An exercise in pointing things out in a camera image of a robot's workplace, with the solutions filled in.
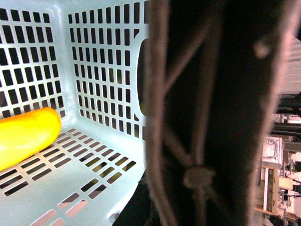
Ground light blue plastic basket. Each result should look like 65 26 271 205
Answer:
0 0 149 226

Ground yellow mango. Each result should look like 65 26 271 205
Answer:
0 107 62 171

